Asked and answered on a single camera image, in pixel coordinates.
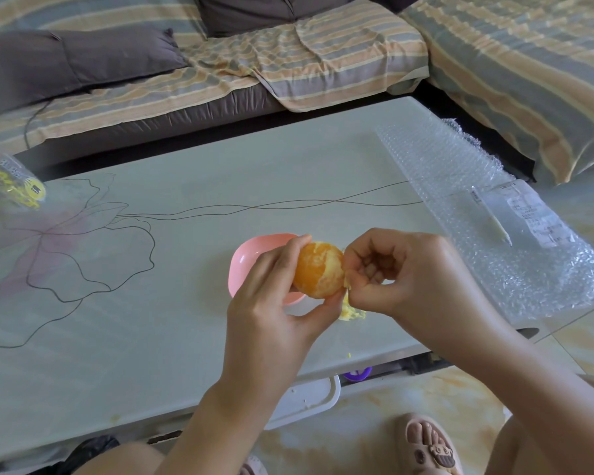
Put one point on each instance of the person's left hand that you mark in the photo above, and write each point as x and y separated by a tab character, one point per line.
262	341

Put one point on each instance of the person's right hand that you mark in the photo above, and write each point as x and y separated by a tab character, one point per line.
430	291

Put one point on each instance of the small white pith clump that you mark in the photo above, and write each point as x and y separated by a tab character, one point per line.
351	314

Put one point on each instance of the pink plastic dish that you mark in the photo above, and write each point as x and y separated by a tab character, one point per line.
245	257

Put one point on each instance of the orange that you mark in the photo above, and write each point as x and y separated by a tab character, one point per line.
319	269

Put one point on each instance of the person's left forearm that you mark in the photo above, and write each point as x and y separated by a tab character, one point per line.
208	440

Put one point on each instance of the person's left foot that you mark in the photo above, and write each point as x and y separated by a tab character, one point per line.
255	467

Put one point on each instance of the person's foot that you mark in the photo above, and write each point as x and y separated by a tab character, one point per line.
428	445
255	467

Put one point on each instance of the person's right foot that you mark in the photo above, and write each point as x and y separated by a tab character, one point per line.
428	445

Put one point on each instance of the person's right leg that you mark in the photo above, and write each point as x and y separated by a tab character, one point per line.
500	450

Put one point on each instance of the person's leg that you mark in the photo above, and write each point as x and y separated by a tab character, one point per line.
121	460
500	450

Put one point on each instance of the person's left leg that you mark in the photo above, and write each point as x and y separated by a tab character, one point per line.
121	460

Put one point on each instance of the black box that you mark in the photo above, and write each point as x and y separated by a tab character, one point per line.
425	365

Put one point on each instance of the white plastic container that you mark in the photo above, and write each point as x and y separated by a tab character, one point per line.
312	400

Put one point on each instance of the thin white stick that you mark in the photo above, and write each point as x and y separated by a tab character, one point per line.
492	220

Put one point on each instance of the clear plastic bag paper label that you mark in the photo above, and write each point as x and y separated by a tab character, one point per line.
527	215

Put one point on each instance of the clear bubble wrap sheet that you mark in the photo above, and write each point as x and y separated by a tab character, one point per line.
433	165

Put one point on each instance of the black plastic bag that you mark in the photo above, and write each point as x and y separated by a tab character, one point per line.
86	452

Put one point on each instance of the striped sofa sheet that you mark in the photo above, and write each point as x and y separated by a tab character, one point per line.
339	59
507	64

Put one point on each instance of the dark brown sofa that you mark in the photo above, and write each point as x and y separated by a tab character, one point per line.
153	123

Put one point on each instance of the dark purple cushion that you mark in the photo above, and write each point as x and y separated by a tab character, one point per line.
398	2

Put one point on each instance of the clear bottle yellow label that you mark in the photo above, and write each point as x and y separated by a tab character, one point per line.
10	183

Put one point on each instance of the grey upright cushion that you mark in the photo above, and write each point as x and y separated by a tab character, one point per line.
270	12

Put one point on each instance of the grey flat pillow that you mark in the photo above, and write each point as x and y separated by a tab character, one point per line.
69	64

